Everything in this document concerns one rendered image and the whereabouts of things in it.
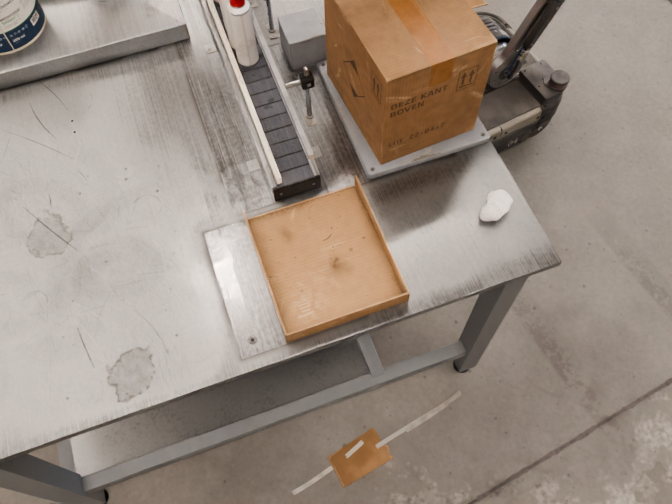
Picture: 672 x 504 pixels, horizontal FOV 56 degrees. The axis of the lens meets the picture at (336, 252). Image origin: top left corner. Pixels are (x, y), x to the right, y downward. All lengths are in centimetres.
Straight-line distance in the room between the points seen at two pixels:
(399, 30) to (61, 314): 88
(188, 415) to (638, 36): 240
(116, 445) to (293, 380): 52
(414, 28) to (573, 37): 180
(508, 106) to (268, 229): 127
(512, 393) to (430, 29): 125
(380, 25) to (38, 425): 101
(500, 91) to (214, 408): 148
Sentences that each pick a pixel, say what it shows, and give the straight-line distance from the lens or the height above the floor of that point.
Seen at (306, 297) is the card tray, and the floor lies 83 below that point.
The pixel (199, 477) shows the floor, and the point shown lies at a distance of 210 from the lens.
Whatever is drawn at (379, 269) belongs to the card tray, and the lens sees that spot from 133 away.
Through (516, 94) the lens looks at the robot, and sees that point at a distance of 245.
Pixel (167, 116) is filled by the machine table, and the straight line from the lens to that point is 161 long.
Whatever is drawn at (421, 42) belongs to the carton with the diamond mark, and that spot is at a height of 112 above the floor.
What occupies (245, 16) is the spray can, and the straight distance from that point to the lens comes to 150.
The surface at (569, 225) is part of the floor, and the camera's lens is 247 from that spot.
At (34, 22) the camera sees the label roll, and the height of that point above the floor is 92.
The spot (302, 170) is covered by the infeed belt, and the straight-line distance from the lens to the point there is 140.
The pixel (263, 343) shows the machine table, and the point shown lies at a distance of 128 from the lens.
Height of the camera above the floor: 203
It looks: 63 degrees down
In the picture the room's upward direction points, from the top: 2 degrees counter-clockwise
